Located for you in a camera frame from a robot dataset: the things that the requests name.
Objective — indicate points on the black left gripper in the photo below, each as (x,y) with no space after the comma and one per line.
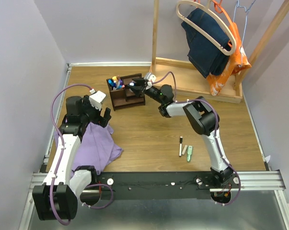
(99,120)

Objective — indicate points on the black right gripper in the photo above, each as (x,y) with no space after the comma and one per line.
(137,92)

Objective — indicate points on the white marker with black cap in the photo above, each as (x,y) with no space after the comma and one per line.
(180,146)

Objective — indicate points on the green stapler remover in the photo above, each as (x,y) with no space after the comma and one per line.
(189,153)

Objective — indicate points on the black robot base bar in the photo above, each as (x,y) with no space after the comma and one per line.
(164,185)

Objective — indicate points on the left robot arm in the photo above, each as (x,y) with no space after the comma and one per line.
(57,197)

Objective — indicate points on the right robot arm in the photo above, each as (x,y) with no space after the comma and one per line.
(202,117)

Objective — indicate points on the dark brown wooden desk organizer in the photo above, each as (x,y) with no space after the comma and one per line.
(124,98)

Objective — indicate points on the purple cloth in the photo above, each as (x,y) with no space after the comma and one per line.
(97,149)

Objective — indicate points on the wooden clothes rack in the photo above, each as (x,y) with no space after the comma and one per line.
(189,81)

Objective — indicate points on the dark blue jeans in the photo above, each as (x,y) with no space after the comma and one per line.
(204,56)

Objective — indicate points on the orange cloth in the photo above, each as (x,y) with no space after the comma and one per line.
(237,62)

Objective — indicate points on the wooden clothes hanger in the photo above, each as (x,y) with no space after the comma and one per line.
(201,19)

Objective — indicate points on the orange plastic hanger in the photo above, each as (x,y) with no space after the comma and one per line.
(229,31)

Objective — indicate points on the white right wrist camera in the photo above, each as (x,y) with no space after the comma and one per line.
(150,78)

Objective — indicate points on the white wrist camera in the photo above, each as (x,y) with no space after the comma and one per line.
(150,78)
(96,99)

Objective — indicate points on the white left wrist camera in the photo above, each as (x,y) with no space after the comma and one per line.
(96,99)

